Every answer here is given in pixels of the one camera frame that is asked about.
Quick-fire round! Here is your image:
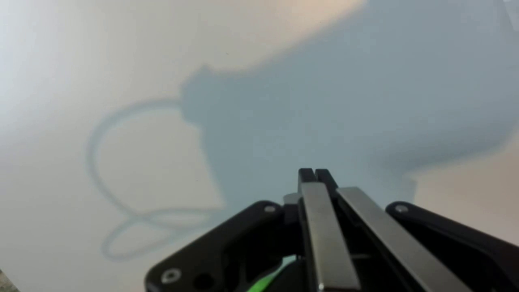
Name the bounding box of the bright green ball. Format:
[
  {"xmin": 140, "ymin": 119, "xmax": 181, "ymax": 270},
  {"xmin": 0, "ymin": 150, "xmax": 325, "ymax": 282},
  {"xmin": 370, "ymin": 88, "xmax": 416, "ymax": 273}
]
[{"xmin": 247, "ymin": 252, "xmax": 299, "ymax": 292}]

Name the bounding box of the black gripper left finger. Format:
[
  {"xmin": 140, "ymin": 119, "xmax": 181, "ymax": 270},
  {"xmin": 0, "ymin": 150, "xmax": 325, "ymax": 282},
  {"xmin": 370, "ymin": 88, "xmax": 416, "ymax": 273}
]
[{"xmin": 145, "ymin": 166, "xmax": 362, "ymax": 292}]

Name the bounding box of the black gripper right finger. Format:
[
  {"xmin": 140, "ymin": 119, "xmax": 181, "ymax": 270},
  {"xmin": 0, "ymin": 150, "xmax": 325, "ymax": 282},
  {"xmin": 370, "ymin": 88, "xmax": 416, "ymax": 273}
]
[{"xmin": 335, "ymin": 184, "xmax": 519, "ymax": 292}]

